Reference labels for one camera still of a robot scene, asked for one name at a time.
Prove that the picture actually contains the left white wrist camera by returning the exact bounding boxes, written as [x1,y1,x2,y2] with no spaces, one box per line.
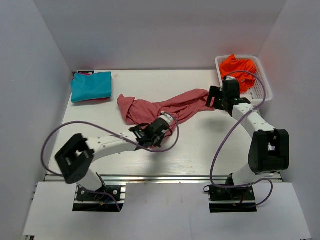
[159,111,175,126]

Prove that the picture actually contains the aluminium table rail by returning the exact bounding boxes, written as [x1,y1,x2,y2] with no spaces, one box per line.
[44,174,283,183]

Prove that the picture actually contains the white plastic basket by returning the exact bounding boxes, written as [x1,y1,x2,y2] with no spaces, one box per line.
[215,55,274,107]

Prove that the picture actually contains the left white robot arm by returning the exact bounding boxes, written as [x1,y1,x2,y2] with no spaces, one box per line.
[55,113,174,200]

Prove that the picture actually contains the orange t-shirt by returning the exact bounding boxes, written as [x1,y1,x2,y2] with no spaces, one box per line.
[219,54,257,94]

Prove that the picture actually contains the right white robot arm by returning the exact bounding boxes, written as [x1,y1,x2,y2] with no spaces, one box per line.
[206,76,290,200]

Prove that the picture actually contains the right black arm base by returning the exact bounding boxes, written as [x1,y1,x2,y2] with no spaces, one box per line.
[203,185,257,213]

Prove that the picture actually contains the folded teal t-shirt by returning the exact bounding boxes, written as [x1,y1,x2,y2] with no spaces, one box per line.
[70,72,113,103]

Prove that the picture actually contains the folded magenta t-shirt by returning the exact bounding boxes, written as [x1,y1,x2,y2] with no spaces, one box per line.
[77,70,95,76]

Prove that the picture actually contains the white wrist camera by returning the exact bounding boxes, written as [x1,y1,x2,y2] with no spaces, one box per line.
[159,111,175,126]
[223,75,237,81]

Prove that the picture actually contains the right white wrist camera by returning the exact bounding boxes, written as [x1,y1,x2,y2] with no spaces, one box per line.
[223,75,237,81]

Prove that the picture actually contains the dusty red t-shirt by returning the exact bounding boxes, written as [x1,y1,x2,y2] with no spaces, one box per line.
[117,89,213,125]

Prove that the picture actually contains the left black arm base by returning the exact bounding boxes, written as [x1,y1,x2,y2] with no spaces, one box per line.
[72,183,126,213]

